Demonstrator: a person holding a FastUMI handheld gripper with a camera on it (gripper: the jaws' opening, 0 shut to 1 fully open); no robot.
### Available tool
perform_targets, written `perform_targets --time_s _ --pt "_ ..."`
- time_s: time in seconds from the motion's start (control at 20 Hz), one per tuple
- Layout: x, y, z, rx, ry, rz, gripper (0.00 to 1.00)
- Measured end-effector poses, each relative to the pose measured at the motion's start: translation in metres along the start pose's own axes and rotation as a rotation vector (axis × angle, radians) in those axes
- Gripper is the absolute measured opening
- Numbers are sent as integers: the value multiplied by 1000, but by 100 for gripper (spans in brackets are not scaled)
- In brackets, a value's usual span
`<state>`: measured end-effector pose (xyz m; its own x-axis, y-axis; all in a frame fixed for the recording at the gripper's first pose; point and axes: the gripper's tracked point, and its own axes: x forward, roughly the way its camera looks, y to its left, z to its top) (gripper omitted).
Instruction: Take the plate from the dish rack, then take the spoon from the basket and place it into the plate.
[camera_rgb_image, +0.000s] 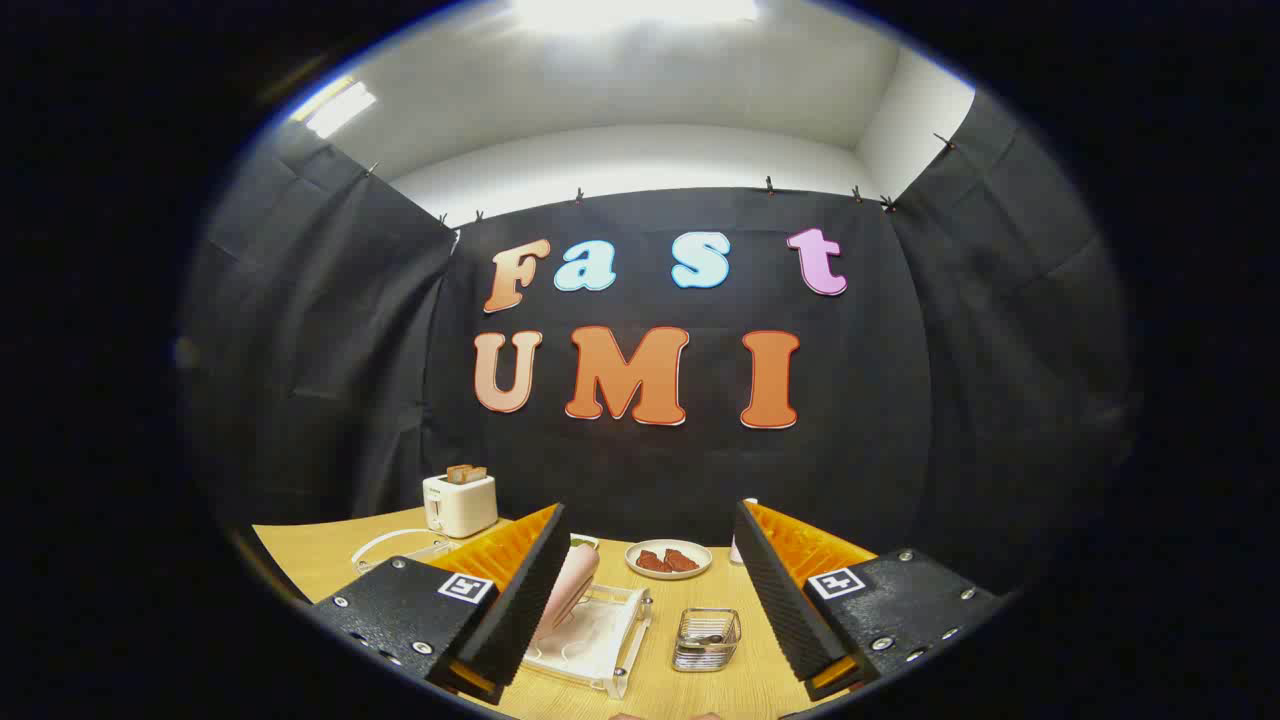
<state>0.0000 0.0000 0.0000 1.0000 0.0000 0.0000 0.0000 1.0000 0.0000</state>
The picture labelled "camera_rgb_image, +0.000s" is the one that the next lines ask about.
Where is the ceiling light panel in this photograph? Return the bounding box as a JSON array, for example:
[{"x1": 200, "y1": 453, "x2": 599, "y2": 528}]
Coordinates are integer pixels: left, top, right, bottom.
[
  {"x1": 290, "y1": 78, "x2": 379, "y2": 139},
  {"x1": 510, "y1": 0, "x2": 761, "y2": 31}
]

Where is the clear bottle with red label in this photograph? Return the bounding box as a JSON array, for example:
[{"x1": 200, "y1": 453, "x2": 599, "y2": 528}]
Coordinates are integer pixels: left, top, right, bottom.
[{"x1": 728, "y1": 497, "x2": 758, "y2": 566}]

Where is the metal wire basket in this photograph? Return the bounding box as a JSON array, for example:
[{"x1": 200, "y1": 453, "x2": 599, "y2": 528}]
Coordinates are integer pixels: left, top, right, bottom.
[{"x1": 672, "y1": 607, "x2": 742, "y2": 673}]

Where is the black backdrop cloth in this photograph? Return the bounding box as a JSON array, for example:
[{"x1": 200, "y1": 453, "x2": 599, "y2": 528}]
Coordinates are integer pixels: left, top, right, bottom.
[{"x1": 175, "y1": 90, "x2": 1141, "y2": 601}]

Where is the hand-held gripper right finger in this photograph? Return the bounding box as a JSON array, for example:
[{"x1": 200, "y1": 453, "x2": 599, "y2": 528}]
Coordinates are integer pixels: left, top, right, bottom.
[{"x1": 733, "y1": 499, "x2": 1004, "y2": 703}]

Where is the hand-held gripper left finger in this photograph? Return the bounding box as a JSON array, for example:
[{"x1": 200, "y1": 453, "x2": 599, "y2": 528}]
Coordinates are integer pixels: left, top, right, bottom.
[{"x1": 308, "y1": 503, "x2": 572, "y2": 706}]

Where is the pink plate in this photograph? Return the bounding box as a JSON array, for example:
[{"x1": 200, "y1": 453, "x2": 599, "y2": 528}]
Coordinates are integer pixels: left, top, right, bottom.
[{"x1": 535, "y1": 543, "x2": 601, "y2": 641}]

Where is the white toaster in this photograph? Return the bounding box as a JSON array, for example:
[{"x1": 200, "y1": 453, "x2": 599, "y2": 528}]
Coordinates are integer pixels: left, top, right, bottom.
[{"x1": 422, "y1": 472, "x2": 499, "y2": 539}]

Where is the white rack drip tray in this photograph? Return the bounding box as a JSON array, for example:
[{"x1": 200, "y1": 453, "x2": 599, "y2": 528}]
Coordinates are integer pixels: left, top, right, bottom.
[{"x1": 522, "y1": 590, "x2": 646, "y2": 686}]

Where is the white plate with meat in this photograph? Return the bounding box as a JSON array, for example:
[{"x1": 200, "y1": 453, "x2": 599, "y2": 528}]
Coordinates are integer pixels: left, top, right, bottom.
[{"x1": 625, "y1": 539, "x2": 713, "y2": 581}]

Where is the white wire dish rack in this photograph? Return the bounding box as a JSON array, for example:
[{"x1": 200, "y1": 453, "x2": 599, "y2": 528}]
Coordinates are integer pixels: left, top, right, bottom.
[{"x1": 350, "y1": 528, "x2": 654, "y2": 699}]

